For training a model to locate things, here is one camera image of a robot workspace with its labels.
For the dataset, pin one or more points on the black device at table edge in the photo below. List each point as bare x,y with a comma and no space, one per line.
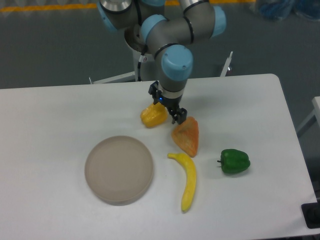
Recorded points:
311,214

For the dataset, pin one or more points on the green toy pepper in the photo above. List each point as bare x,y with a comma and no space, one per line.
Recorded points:
234,161

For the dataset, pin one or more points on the orange toy fruit wedge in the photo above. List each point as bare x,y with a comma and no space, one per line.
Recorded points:
186,136

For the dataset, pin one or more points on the yellow toy banana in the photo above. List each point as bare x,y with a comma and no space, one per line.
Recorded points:
191,178

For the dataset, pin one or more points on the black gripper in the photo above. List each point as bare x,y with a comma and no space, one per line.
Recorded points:
171,100

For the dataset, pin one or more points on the beige round plate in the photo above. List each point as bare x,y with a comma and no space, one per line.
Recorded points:
119,170

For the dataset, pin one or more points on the white metal floor bracket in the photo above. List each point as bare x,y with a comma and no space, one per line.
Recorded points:
227,68

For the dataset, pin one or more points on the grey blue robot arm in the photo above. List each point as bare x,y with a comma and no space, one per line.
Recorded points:
166,40

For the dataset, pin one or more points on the yellow toy pepper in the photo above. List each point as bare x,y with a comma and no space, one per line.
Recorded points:
154,115

